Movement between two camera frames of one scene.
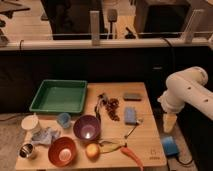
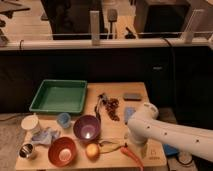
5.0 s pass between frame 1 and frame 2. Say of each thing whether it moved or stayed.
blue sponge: stayed
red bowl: stayed
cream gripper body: moved
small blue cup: stayed
